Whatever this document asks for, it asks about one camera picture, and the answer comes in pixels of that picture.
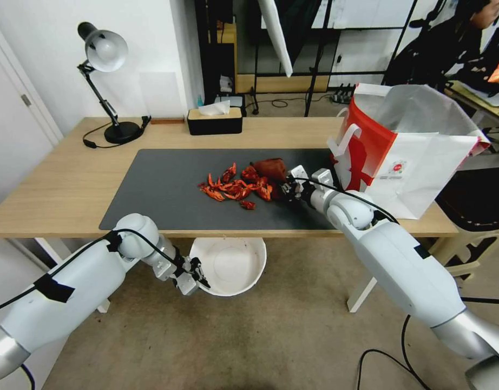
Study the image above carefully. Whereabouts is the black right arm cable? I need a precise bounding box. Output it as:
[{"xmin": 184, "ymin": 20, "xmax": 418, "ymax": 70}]
[{"xmin": 288, "ymin": 174, "xmax": 399, "ymax": 225}]

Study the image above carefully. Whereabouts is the wooden cabinet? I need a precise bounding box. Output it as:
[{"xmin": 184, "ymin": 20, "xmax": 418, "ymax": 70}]
[{"xmin": 208, "ymin": 22, "xmax": 239, "ymax": 96}]

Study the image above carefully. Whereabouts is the black tissue box wooden lid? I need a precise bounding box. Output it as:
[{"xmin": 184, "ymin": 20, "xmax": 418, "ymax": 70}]
[{"xmin": 187, "ymin": 108, "xmax": 244, "ymax": 135}]

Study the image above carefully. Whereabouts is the power strip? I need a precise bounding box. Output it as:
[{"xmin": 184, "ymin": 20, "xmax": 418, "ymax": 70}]
[{"xmin": 331, "ymin": 83, "xmax": 356, "ymax": 105}]

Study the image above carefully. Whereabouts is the white reflector panel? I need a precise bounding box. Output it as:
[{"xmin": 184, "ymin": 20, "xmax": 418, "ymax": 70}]
[{"xmin": 257, "ymin": 0, "xmax": 295, "ymax": 79}]

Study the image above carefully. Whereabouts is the black desk lamp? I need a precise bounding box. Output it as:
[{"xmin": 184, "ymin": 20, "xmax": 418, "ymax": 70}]
[{"xmin": 76, "ymin": 21, "xmax": 141, "ymax": 144}]

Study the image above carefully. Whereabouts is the white round paper container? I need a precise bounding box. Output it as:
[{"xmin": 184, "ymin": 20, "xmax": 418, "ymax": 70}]
[{"xmin": 189, "ymin": 237, "xmax": 268, "ymax": 297}]

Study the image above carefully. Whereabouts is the person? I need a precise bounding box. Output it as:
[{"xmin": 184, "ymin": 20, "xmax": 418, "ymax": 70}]
[{"xmin": 385, "ymin": 0, "xmax": 499, "ymax": 92}]

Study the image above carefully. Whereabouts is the black lamp cable with switch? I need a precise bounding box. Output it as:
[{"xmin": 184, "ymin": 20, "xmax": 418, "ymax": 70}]
[{"xmin": 83, "ymin": 115, "xmax": 152, "ymax": 150}]

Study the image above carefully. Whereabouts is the red and white takeout bag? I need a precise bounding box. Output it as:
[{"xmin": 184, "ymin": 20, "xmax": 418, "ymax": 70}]
[{"xmin": 327, "ymin": 83, "xmax": 492, "ymax": 220}]

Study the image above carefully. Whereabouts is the dark grey desk mat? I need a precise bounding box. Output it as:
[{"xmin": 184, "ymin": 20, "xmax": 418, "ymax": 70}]
[{"xmin": 99, "ymin": 148, "xmax": 347, "ymax": 231}]

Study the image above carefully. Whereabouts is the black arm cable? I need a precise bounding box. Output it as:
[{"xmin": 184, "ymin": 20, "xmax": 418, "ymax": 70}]
[
  {"xmin": 288, "ymin": 174, "xmax": 399, "ymax": 225},
  {"xmin": 0, "ymin": 228, "xmax": 185, "ymax": 316}
]

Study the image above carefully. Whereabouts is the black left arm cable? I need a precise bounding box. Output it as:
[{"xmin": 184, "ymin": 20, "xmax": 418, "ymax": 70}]
[{"xmin": 0, "ymin": 228, "xmax": 185, "ymax": 316}]

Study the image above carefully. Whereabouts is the brown-red towel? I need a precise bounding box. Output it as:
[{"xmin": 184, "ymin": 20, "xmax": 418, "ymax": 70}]
[{"xmin": 249, "ymin": 157, "xmax": 292, "ymax": 199}]

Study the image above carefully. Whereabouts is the black metal stand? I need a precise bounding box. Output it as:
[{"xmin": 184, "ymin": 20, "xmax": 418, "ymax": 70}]
[{"xmin": 251, "ymin": 0, "xmax": 417, "ymax": 119}]

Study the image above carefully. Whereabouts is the white tissue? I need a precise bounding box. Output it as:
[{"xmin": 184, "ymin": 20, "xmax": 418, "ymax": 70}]
[{"xmin": 198, "ymin": 100, "xmax": 231, "ymax": 118}]

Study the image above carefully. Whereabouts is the black floor cable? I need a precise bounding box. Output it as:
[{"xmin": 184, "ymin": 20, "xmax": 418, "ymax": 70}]
[{"xmin": 358, "ymin": 296, "xmax": 499, "ymax": 390}]

